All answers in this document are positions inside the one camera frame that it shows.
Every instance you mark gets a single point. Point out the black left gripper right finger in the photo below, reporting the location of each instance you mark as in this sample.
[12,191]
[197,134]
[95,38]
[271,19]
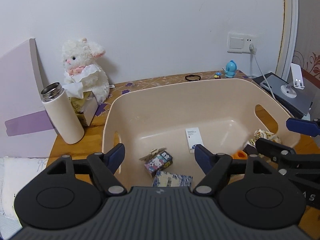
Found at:
[249,192]

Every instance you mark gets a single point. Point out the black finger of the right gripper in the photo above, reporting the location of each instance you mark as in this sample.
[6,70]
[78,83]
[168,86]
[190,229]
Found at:
[273,150]

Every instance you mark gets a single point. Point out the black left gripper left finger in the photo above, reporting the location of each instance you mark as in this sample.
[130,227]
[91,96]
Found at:
[69,192]

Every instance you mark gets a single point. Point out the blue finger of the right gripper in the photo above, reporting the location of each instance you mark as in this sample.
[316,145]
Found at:
[310,128]

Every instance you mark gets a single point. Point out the floral yellow white scrunchie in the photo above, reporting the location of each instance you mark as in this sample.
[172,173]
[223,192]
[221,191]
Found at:
[250,144]

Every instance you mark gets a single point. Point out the orange sock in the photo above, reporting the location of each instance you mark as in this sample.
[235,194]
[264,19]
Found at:
[241,155]

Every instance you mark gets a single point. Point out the white hotel supplies box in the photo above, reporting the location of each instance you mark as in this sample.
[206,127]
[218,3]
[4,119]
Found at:
[193,138]

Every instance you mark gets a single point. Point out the blue white patterned box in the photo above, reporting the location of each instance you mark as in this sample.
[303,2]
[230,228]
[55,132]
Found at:
[167,179]

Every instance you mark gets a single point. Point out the white phone stand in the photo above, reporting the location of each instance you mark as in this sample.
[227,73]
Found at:
[297,82]

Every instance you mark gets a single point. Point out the white pillow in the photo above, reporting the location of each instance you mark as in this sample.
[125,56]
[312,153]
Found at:
[18,172]

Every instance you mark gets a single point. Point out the purple white headboard panel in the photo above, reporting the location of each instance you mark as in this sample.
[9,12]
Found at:
[26,130]

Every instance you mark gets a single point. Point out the tissue box with tissue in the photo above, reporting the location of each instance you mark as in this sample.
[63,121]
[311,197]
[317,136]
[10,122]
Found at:
[82,98]

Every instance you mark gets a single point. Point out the blue elephant figurine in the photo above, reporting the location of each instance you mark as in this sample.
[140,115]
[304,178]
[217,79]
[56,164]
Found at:
[230,69]

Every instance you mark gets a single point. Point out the small colourful toy figure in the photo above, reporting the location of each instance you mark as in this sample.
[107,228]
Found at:
[218,75]

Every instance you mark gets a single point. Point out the hello kitty small box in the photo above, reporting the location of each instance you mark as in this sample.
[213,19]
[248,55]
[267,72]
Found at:
[157,160]

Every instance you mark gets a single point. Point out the white thermos bottle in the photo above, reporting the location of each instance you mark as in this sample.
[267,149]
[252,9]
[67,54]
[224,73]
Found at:
[61,113]

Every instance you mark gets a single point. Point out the beige plastic storage basket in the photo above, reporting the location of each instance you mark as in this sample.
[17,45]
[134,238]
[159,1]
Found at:
[222,111]

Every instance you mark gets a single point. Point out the white plush sheep toy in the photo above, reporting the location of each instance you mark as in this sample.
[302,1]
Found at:
[76,53]

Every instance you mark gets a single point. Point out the white wall socket switch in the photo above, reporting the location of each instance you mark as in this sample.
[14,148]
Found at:
[239,43]

